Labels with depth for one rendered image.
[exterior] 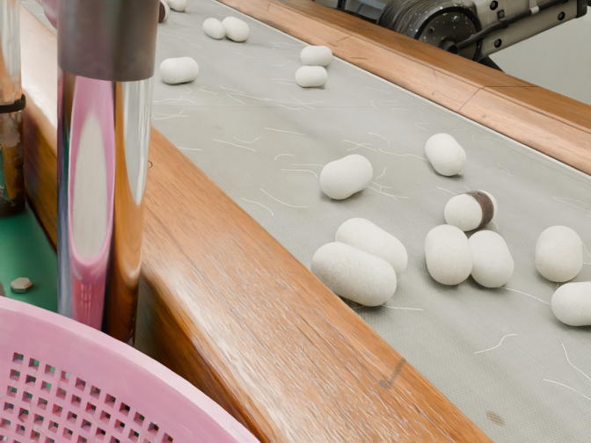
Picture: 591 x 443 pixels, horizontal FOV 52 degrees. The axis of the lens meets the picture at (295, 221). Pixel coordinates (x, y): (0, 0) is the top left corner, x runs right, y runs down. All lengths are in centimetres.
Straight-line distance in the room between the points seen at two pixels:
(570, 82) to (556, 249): 256
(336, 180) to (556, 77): 261
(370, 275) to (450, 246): 5
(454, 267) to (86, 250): 15
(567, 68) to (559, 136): 236
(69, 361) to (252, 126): 27
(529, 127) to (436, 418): 38
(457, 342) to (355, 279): 4
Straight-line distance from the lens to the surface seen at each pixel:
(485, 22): 100
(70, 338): 16
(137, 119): 16
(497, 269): 27
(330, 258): 23
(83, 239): 17
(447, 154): 39
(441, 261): 26
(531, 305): 28
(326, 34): 71
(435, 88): 58
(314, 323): 18
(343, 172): 31
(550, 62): 293
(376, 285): 23
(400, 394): 17
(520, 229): 35
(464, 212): 32
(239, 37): 65
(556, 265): 30
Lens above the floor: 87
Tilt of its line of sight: 27 degrees down
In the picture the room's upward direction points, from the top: 11 degrees clockwise
